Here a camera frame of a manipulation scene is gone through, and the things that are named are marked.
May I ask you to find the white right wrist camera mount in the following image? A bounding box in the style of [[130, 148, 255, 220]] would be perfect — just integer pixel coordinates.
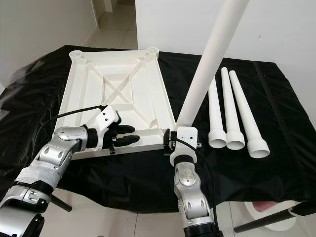
[[169, 126, 199, 166]]

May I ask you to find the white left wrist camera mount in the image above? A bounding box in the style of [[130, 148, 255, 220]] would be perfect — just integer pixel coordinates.
[[98, 105, 121, 149]]

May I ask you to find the black table cloth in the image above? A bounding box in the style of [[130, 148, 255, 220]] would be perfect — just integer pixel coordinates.
[[0, 45, 316, 205]]

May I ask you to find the white plastic table top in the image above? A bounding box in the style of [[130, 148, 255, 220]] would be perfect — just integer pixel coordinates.
[[58, 47, 177, 159]]

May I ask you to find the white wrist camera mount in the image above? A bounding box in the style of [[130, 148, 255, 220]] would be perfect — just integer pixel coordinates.
[[98, 105, 121, 149], [169, 126, 199, 166]]

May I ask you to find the black metal support rod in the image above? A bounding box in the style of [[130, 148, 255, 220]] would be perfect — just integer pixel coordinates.
[[47, 195, 74, 212], [234, 205, 316, 234]]

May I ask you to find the white plastic table leg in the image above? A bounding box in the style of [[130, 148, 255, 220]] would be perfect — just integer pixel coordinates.
[[220, 67, 246, 151], [176, 0, 251, 130], [208, 77, 228, 149], [229, 70, 271, 159]]

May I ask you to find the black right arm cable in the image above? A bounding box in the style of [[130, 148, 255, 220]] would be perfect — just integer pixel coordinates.
[[175, 137, 223, 237]]

